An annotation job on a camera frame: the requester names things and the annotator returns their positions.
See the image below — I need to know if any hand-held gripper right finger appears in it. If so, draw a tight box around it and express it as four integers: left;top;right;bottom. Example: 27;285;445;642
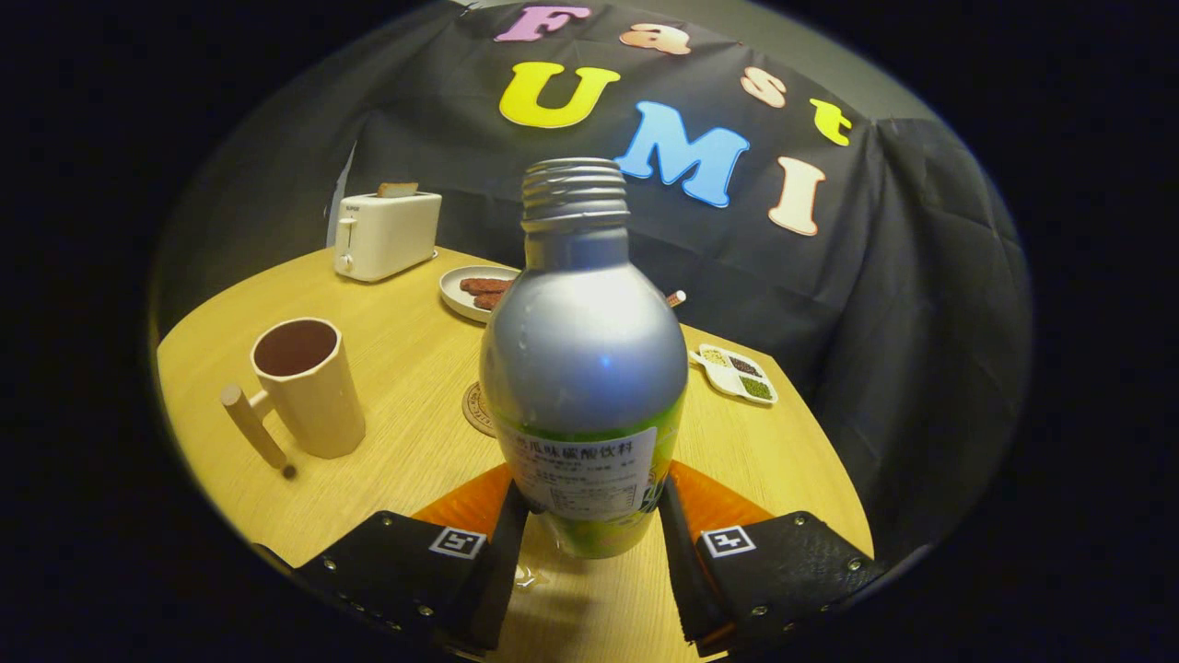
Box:
656;460;887;658

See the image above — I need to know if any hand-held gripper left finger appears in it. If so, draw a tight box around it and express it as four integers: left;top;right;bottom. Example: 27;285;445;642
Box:
290;462;531;657

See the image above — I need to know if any round cork coaster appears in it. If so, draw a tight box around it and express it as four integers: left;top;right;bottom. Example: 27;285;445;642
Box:
461;380;498;438

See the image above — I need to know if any silver juice bottle green label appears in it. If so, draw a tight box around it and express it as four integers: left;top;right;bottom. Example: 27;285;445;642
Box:
479;157;690;560

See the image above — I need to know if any beige cup with handle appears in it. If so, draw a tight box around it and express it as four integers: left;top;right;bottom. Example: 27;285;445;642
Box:
220;318;367;471

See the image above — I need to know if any white divided bean dish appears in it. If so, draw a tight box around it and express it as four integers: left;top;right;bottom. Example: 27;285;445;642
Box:
689;343;779;407

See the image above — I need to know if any wooden table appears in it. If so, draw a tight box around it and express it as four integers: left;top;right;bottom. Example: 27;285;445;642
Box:
155;246;876;663

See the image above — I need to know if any white round plate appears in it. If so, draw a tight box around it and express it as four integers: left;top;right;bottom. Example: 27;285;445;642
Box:
439;265;522;323

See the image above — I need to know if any white toaster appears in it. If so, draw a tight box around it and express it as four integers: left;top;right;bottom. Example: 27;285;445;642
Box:
333;191;443;283

